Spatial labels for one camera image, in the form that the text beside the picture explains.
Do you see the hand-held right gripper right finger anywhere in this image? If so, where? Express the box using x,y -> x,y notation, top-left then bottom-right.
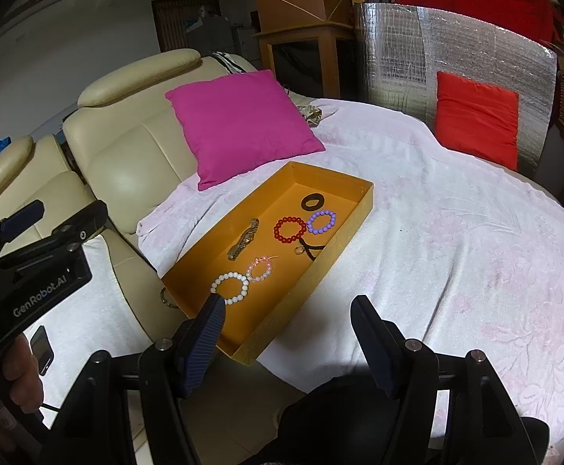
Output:
350,294 -> 537,465

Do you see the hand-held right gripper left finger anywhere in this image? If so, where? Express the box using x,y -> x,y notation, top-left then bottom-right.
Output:
49,293 -> 227,465

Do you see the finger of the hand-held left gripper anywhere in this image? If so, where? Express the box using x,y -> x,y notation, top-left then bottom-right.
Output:
0,200 -> 46,253
44,200 -> 109,253

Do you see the white bead bracelet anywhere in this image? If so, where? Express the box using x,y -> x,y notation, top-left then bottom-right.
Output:
210,272 -> 250,306

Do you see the pink bead bracelet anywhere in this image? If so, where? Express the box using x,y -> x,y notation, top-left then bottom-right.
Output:
246,257 -> 273,282

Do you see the orange cardboard box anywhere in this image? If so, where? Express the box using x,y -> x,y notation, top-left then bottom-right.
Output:
162,161 -> 374,365

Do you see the gold wristwatch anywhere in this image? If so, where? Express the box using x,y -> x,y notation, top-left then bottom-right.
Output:
227,219 -> 260,261

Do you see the red bead bracelet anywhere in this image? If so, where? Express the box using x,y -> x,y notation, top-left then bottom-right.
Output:
273,215 -> 308,244

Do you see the purple bead bracelet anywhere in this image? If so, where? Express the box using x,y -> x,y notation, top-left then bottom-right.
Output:
306,210 -> 337,236

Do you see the person's left hand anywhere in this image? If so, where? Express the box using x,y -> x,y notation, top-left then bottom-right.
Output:
0,336 -> 40,451

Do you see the black smartphone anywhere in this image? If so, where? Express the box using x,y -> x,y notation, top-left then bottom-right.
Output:
30,325 -> 55,376

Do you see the beige leather sofa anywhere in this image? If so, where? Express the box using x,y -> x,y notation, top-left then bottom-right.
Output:
0,48 -> 263,344

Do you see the white towel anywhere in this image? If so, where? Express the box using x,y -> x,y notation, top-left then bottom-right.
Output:
1,235 -> 176,446

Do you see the magenta pillow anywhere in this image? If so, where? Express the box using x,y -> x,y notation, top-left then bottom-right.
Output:
166,69 -> 326,192

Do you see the striped cloth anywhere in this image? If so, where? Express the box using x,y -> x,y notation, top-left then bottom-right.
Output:
211,51 -> 236,76

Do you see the brown wooden door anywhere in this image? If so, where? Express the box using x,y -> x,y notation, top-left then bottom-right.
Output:
152,0 -> 222,54

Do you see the patterned cloth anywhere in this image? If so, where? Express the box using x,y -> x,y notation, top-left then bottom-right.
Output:
297,102 -> 324,127

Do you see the red pillow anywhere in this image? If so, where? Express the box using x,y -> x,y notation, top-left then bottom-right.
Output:
434,71 -> 520,171

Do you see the silver foil insulation sheet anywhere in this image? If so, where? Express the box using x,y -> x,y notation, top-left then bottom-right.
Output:
354,2 -> 559,177

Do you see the red cloth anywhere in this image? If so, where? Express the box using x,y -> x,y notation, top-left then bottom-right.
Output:
393,0 -> 561,44

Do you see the black hair tie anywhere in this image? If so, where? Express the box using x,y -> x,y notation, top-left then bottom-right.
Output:
294,237 -> 326,260

